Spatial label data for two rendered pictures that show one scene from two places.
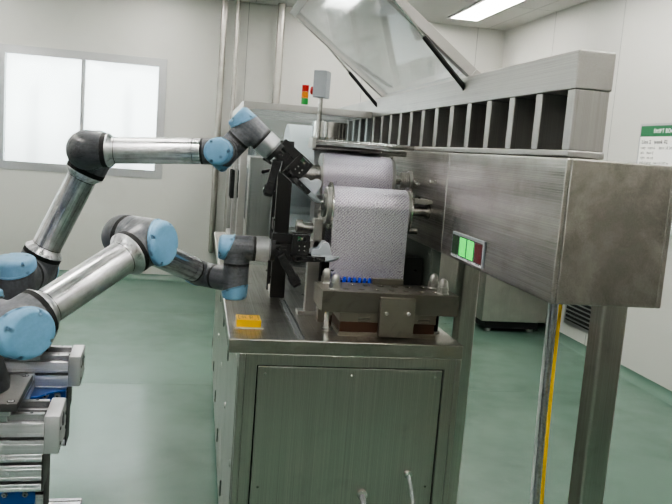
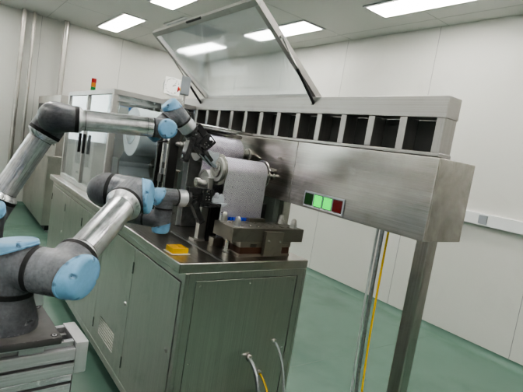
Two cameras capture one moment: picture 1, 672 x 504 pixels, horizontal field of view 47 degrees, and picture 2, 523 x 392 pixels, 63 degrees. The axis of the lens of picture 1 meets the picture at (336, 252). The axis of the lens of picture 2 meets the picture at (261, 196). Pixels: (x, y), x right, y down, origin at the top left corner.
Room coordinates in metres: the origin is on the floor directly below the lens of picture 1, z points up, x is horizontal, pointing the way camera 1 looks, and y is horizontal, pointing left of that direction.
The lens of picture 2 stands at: (0.49, 0.74, 1.36)
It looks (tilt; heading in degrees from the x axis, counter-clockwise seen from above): 6 degrees down; 333
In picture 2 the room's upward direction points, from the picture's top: 9 degrees clockwise
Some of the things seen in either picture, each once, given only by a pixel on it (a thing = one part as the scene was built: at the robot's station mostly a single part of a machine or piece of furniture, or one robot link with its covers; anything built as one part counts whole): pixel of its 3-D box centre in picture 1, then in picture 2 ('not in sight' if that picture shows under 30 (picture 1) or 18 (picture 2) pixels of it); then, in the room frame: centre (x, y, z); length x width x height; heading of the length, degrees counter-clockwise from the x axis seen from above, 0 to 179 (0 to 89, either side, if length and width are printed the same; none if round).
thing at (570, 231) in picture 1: (411, 189); (227, 158); (3.10, -0.28, 1.29); 3.10 x 0.28 x 0.30; 10
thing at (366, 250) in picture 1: (368, 253); (243, 201); (2.35, -0.10, 1.12); 0.23 x 0.01 x 0.18; 100
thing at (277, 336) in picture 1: (295, 273); (142, 208); (3.31, 0.17, 0.88); 2.52 x 0.66 x 0.04; 10
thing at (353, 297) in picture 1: (384, 298); (259, 231); (2.23, -0.15, 1.00); 0.40 x 0.16 x 0.06; 100
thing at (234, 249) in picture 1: (236, 248); (164, 197); (2.27, 0.30, 1.11); 0.11 x 0.08 x 0.09; 100
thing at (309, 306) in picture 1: (308, 266); (200, 208); (2.41, 0.08, 1.05); 0.06 x 0.05 x 0.31; 100
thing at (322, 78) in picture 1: (319, 84); (184, 85); (2.93, 0.11, 1.66); 0.07 x 0.07 x 0.10; 78
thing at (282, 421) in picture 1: (291, 373); (135, 274); (3.32, 0.16, 0.43); 2.52 x 0.64 x 0.86; 10
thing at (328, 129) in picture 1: (329, 130); not in sight; (3.11, 0.06, 1.50); 0.14 x 0.14 x 0.06
